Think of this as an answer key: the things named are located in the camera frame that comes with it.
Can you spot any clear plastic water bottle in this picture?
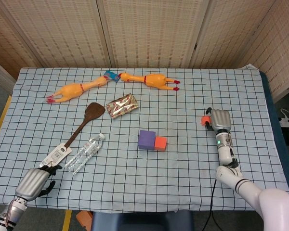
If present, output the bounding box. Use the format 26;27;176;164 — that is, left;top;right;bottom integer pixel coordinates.
64;133;106;176

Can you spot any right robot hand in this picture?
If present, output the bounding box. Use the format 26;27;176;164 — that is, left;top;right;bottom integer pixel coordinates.
205;107;233;132

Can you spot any yellow rubber chicken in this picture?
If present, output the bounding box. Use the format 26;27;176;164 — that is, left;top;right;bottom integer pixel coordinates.
119;73;181;91

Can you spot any large orange foam cube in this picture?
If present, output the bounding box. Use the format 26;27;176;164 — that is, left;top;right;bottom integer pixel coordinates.
154;136;168;152

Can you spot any dark wooden spatula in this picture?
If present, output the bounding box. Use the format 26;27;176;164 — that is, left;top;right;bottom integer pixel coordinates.
64;102;106;149

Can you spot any rubber chicken in clear bag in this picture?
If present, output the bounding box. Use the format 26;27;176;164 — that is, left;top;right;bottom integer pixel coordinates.
42;76;109;104

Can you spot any gold foil snack packet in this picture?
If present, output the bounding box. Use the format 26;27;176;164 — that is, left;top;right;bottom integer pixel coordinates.
105;93;139;119

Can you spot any blue checkered tablecloth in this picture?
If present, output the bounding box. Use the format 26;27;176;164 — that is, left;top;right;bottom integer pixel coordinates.
0;63;289;214

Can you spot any white paper spatula label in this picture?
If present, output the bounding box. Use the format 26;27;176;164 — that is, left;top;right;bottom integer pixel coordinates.
39;141;71;168

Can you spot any orange block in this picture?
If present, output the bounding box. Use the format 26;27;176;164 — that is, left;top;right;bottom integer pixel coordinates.
76;210;93;231

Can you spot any woven folding screen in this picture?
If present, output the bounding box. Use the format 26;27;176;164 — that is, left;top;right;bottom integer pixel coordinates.
0;0;289;102

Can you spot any blue packaging header card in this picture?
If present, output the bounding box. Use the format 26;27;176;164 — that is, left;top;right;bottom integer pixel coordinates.
103;70;121;83

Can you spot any large purple foam cube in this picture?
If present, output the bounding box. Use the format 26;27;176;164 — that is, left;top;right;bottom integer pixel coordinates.
138;129;157;152

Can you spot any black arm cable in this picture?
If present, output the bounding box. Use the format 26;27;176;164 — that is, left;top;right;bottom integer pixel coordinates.
209;179;222;231

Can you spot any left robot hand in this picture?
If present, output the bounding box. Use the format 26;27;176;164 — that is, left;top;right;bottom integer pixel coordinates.
15;165;63;202

